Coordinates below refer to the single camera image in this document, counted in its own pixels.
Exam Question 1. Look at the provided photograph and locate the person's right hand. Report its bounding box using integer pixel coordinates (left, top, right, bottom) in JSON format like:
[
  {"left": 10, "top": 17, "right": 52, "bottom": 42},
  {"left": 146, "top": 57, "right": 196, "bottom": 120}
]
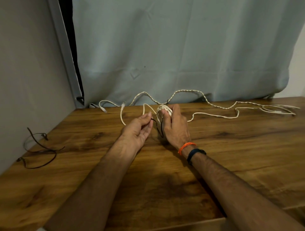
[{"left": 161, "top": 104, "right": 191, "bottom": 151}]

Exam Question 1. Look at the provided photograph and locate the person's left hand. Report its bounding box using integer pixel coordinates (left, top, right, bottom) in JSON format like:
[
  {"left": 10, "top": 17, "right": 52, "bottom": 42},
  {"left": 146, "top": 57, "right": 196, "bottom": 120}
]
[{"left": 120, "top": 112, "right": 154, "bottom": 153}]

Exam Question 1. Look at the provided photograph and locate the white twisted cable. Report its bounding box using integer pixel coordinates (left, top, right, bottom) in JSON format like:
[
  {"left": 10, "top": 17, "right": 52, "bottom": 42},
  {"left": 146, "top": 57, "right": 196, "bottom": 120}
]
[{"left": 120, "top": 89, "right": 301, "bottom": 126}]

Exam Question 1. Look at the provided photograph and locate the thin black cable tie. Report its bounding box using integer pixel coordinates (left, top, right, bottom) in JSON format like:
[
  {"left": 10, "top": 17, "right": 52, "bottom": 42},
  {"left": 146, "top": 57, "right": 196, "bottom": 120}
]
[{"left": 151, "top": 99, "right": 169, "bottom": 138}]

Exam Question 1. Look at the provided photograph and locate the person's left forearm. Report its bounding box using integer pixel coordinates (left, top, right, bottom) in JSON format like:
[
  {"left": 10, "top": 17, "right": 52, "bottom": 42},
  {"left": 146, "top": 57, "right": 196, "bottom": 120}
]
[{"left": 44, "top": 139, "right": 139, "bottom": 231}]

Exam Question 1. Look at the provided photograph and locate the person's right forearm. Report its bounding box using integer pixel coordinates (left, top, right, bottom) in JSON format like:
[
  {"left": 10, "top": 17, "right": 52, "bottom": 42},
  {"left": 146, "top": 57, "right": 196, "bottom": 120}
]
[{"left": 180, "top": 147, "right": 305, "bottom": 231}]

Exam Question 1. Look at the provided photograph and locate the orange wrist band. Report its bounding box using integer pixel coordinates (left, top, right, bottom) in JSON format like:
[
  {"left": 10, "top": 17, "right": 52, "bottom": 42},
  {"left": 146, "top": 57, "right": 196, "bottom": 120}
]
[{"left": 178, "top": 142, "right": 197, "bottom": 156}]

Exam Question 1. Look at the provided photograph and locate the dark blue wrist band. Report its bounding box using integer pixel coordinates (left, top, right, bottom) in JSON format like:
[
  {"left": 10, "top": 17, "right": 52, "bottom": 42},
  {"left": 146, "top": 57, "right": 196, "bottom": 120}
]
[{"left": 187, "top": 148, "right": 207, "bottom": 166}]

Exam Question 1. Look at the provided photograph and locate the grey-blue curtain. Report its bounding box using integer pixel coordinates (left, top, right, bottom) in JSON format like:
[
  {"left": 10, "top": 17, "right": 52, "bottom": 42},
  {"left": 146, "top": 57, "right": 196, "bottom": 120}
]
[{"left": 71, "top": 0, "right": 305, "bottom": 108}]

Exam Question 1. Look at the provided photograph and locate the white cable with plug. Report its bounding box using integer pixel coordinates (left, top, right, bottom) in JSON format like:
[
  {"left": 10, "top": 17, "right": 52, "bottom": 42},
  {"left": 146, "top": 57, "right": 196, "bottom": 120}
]
[{"left": 89, "top": 100, "right": 120, "bottom": 113}]

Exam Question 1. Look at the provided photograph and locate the thin dark brown cord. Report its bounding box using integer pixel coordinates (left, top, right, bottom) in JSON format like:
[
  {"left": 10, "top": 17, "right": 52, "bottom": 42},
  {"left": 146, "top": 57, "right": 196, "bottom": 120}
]
[{"left": 16, "top": 127, "right": 65, "bottom": 170}]

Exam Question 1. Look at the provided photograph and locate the white window frame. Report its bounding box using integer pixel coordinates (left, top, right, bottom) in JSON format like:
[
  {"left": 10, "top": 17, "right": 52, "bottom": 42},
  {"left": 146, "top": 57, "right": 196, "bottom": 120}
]
[{"left": 47, "top": 0, "right": 84, "bottom": 106}]

